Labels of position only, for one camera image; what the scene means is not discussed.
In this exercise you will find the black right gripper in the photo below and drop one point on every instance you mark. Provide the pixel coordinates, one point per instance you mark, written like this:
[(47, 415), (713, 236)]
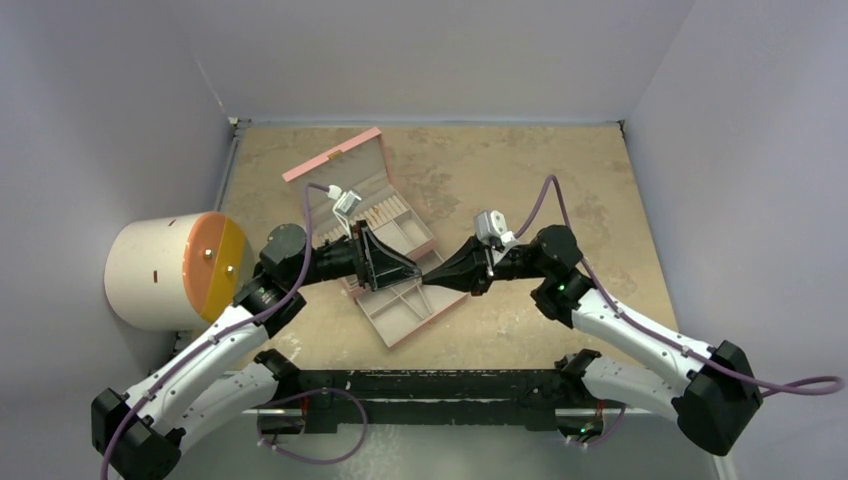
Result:
[(486, 266)]

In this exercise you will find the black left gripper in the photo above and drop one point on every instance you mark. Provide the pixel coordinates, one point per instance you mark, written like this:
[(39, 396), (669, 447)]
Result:
[(381, 267)]

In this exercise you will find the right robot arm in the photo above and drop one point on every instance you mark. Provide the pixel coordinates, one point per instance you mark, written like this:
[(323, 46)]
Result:
[(700, 387)]

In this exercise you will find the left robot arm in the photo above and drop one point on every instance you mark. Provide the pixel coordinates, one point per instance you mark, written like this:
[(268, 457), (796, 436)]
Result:
[(143, 432)]

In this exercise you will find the pink jewelry box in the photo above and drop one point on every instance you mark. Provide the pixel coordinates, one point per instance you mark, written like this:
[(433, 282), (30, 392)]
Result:
[(351, 185)]

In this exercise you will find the white cylinder orange lid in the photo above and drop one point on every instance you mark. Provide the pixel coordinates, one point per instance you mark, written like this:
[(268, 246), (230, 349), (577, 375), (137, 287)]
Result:
[(177, 273)]

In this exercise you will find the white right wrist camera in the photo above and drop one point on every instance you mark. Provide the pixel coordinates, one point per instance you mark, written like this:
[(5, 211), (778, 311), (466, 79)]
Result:
[(492, 231)]

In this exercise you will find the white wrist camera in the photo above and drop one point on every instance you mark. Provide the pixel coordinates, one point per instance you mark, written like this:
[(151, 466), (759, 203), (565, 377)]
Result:
[(492, 231), (345, 203)]

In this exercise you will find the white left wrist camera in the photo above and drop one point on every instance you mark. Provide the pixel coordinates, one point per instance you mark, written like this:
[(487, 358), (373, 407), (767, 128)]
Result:
[(345, 203)]

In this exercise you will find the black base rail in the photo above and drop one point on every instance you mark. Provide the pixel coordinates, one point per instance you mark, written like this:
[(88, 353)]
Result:
[(552, 399)]

